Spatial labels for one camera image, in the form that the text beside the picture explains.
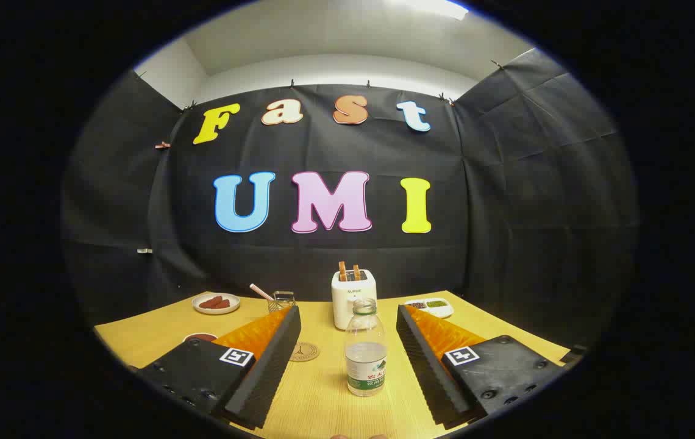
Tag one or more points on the round white plate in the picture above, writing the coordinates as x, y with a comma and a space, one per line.
231, 305

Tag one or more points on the wooden table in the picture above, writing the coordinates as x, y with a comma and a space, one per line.
323, 402

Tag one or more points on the red-brown sausage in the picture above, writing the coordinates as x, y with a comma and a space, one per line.
209, 301
223, 304

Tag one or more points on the ceiling light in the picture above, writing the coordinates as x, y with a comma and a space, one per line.
433, 7

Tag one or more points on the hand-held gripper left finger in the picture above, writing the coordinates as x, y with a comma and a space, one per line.
265, 378

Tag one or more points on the round wooden coaster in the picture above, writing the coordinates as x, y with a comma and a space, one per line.
305, 352

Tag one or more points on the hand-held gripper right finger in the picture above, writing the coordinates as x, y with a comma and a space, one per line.
430, 378

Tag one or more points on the black backdrop cloth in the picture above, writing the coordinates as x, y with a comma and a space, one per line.
323, 256

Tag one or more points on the clear plastic juice bottle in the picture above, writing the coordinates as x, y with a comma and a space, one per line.
366, 360

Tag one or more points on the white divided snack dish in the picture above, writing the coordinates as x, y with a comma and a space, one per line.
439, 311

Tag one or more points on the white toaster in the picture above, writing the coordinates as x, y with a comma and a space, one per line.
347, 305

